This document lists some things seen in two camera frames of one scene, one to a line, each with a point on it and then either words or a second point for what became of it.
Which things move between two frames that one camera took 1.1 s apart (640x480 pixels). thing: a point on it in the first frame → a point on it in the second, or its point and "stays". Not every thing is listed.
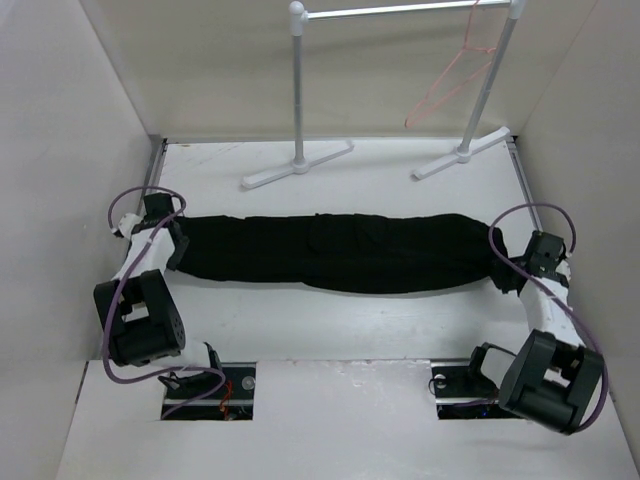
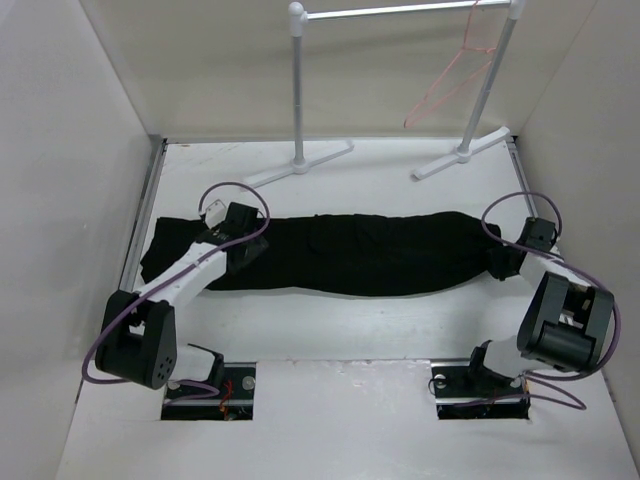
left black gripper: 176,256 → 256,246
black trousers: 348,254 stays
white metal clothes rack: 482,114 stays
